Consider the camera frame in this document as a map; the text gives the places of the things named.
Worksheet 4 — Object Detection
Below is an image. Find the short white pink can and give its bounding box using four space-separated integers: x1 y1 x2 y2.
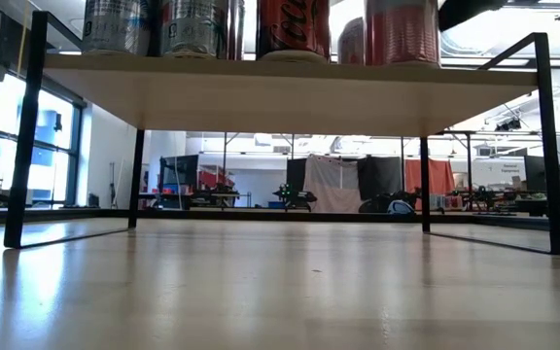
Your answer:
364 0 441 68

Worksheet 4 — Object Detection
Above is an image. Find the short silver white can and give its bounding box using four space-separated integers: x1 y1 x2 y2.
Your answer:
336 17 368 65

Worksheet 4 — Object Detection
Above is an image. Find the red cola can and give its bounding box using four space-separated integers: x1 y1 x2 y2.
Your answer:
255 0 332 63

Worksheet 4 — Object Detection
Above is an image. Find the tall white blue energy can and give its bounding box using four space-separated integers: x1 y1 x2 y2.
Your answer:
81 0 153 56

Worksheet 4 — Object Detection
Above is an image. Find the white cabinet box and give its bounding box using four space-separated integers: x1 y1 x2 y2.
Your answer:
478 157 528 189

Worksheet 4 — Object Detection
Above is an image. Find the orange hanging cloth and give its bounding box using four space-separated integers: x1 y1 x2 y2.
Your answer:
403 157 458 196

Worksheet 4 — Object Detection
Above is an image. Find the white blue round object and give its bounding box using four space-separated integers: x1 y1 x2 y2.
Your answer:
387 198 415 216

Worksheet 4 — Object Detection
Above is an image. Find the light grey hanging cloth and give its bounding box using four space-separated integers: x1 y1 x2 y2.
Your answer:
303 154 360 214

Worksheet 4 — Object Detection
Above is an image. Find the black background screen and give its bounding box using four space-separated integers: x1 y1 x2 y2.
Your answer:
286 157 308 193

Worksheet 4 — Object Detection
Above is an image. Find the background robot with green light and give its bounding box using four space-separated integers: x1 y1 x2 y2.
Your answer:
272 183 318 212

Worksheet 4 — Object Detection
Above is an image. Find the large glass window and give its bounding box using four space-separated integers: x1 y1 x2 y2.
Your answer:
0 72 85 209

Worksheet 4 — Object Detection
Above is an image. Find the ribbed ventilation duct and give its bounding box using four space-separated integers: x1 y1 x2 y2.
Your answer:
438 28 475 55

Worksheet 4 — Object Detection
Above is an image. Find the wooden shelf with black frame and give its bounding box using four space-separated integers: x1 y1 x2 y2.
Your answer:
3 10 560 256

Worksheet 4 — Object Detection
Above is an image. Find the thin yellow cord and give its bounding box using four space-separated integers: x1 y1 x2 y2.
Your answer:
16 0 31 79

